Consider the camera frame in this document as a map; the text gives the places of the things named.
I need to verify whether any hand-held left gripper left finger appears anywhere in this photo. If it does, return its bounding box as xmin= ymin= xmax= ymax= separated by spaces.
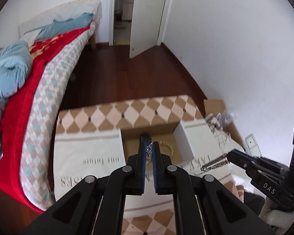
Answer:
xmin=21 ymin=133 xmax=150 ymax=235

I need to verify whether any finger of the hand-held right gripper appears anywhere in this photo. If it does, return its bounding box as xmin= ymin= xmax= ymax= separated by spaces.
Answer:
xmin=242 ymin=152 xmax=289 ymax=180
xmin=227 ymin=150 xmax=294 ymax=206

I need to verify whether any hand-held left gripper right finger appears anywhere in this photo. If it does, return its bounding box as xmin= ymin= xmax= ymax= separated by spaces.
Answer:
xmin=152 ymin=141 xmax=276 ymax=235

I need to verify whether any silver chain bracelet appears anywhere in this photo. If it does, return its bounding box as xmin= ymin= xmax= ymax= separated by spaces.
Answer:
xmin=200 ymin=153 xmax=230 ymax=173

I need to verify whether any silver blue stone pendant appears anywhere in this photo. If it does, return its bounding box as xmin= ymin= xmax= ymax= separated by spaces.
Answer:
xmin=145 ymin=142 xmax=154 ymax=163

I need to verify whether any white printed cardboard box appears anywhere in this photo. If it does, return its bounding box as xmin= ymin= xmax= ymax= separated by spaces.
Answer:
xmin=53 ymin=119 xmax=245 ymax=212

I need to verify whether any person's right hand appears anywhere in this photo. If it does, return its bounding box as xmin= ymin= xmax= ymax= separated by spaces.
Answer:
xmin=258 ymin=196 xmax=294 ymax=235

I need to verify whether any dark cloth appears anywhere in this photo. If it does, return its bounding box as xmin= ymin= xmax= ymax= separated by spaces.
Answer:
xmin=244 ymin=190 xmax=269 ymax=217

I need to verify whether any clear plastic bag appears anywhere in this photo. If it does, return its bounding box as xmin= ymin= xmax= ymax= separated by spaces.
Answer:
xmin=218 ymin=111 xmax=236 ymax=128

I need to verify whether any brown cardboard box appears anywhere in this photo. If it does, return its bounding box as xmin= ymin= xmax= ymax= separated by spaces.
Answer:
xmin=203 ymin=99 xmax=245 ymax=150

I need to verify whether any diamond patterned tablecloth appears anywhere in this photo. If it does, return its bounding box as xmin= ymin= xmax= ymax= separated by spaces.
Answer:
xmin=56 ymin=94 xmax=204 ymax=235

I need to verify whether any bed with checkered sheet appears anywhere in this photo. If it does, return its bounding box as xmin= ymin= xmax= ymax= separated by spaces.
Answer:
xmin=0 ymin=0 xmax=104 ymax=213

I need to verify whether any red blanket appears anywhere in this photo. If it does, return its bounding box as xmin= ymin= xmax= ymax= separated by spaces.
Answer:
xmin=0 ymin=26 xmax=92 ymax=214

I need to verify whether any white door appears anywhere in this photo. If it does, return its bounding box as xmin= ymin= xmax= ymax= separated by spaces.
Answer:
xmin=129 ymin=0 xmax=171 ymax=59

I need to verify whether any blue cloth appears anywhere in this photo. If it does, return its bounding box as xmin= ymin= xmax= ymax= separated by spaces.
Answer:
xmin=35 ymin=12 xmax=95 ymax=41

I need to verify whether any light blue duvet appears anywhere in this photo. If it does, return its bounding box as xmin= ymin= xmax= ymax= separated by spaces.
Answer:
xmin=0 ymin=40 xmax=34 ymax=148

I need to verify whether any white wall socket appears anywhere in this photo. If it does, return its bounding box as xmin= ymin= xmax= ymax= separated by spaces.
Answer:
xmin=244 ymin=134 xmax=261 ymax=156

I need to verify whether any beige beaded bracelet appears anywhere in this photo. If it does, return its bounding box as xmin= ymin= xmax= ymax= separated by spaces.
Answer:
xmin=158 ymin=141 xmax=175 ymax=156

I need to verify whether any white door frame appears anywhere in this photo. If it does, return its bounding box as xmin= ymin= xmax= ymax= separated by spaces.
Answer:
xmin=109 ymin=0 xmax=177 ymax=47

